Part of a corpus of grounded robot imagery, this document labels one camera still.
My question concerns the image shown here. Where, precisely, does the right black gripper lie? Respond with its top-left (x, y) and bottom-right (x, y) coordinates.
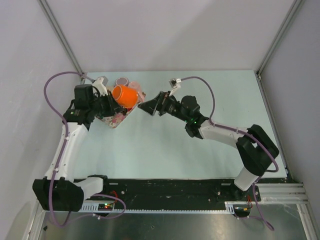
top-left (138, 91), bottom-right (190, 123)

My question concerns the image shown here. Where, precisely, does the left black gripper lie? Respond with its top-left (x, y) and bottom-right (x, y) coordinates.
top-left (89, 91), bottom-right (124, 118)

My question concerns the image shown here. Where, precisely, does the orange mug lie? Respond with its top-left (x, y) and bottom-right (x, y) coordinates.
top-left (112, 85), bottom-right (138, 109)

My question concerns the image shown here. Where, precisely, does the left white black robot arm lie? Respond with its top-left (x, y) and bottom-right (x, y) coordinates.
top-left (32, 83), bottom-right (123, 212)

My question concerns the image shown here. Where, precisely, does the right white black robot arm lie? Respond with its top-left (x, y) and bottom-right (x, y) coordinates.
top-left (138, 91), bottom-right (279, 201)

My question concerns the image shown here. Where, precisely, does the pink mug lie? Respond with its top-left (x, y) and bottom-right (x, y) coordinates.
top-left (128, 81), bottom-right (146, 103)

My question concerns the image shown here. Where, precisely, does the purple mug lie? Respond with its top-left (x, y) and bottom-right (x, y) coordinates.
top-left (115, 77), bottom-right (130, 86)

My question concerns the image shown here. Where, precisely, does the floral serving tray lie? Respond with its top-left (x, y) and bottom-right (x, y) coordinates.
top-left (96, 100), bottom-right (141, 129)

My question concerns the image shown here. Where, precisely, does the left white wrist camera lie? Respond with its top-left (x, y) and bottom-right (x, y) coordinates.
top-left (92, 76), bottom-right (109, 96)

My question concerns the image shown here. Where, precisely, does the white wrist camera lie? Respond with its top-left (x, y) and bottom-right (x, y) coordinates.
top-left (169, 78), bottom-right (182, 96)
top-left (92, 76), bottom-right (109, 96)

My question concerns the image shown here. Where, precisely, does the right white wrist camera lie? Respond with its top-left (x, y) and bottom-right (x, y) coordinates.
top-left (169, 78), bottom-right (182, 96)

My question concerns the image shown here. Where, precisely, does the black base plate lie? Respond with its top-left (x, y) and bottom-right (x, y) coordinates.
top-left (91, 179), bottom-right (261, 211)

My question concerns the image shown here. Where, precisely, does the left aluminium corner post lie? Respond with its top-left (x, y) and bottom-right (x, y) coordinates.
top-left (37, 0), bottom-right (84, 74)

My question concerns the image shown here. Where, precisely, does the aluminium corner post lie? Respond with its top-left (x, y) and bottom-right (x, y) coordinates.
top-left (37, 0), bottom-right (84, 74)
top-left (255, 0), bottom-right (305, 78)

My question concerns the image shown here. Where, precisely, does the white slotted cable duct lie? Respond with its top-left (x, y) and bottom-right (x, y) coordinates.
top-left (78, 202), bottom-right (235, 214)

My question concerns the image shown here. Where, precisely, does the aluminium frame rail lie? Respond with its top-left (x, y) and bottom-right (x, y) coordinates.
top-left (257, 183), bottom-right (309, 204)

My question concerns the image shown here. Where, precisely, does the right aluminium corner post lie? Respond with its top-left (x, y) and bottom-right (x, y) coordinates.
top-left (255, 0), bottom-right (305, 78)

